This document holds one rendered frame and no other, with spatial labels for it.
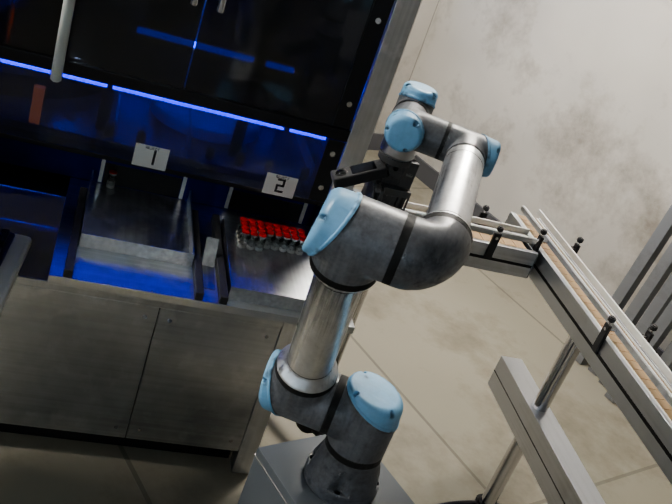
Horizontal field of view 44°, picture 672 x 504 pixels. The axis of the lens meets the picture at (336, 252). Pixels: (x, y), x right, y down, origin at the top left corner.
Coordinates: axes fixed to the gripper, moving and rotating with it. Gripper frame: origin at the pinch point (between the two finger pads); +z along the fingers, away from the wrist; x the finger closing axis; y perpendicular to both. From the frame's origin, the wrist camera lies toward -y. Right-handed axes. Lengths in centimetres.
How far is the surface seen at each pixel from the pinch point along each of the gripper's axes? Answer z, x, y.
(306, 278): 25.7, 20.1, -0.4
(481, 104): 55, 310, 163
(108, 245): 24, 16, -50
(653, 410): 21, -19, 80
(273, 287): 25.5, 12.9, -9.9
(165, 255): 23.9, 15.8, -36.4
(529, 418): 61, 23, 83
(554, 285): 24, 40, 80
